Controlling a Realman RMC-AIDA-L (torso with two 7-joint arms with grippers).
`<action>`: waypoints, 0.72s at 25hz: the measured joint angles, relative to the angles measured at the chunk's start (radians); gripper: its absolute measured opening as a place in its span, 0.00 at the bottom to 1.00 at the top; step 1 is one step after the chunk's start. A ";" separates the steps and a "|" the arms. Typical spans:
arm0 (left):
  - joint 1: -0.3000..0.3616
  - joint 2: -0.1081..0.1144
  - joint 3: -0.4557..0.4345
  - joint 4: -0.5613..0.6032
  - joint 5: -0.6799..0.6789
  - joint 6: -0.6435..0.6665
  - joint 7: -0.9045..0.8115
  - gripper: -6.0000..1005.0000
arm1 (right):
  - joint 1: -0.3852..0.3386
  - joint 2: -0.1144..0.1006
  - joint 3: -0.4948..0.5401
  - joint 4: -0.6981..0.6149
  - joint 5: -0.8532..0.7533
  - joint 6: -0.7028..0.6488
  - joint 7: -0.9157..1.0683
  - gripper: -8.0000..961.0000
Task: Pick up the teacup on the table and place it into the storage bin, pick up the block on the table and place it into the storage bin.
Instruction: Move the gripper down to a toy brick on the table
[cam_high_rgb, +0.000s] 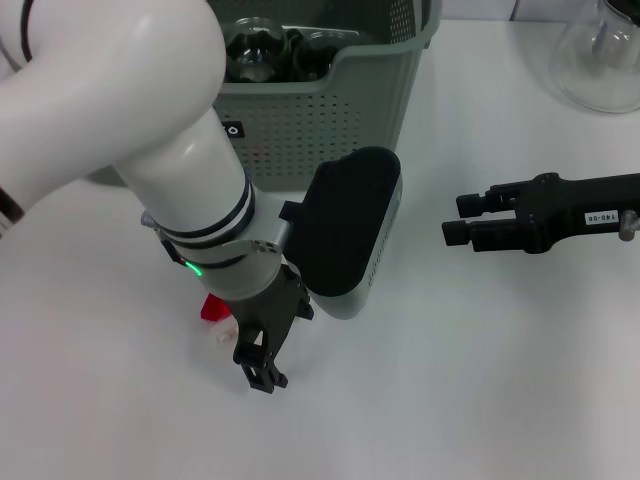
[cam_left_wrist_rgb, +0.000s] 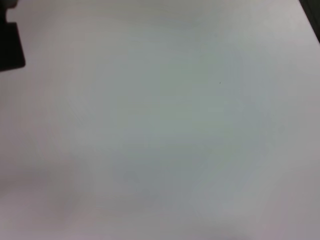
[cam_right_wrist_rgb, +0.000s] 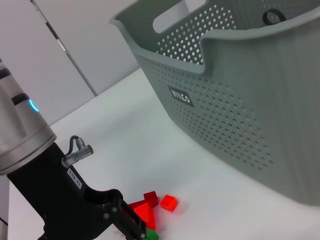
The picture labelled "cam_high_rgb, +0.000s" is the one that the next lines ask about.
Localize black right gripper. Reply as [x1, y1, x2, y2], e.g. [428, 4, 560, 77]
[440, 171, 640, 255]

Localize grey-green perforated storage bin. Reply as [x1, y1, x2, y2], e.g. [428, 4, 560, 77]
[87, 0, 444, 194]

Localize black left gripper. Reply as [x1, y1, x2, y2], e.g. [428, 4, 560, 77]
[227, 263, 315, 395]

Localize right arm cable with connector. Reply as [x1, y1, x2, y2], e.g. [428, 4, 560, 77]
[618, 211, 640, 242]

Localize dark red long brick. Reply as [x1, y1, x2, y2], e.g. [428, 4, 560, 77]
[200, 294, 232, 321]

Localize white building brick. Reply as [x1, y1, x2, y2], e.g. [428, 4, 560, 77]
[212, 322, 240, 346]

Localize clear glass carafe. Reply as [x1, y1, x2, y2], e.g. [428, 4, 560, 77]
[548, 0, 640, 115]

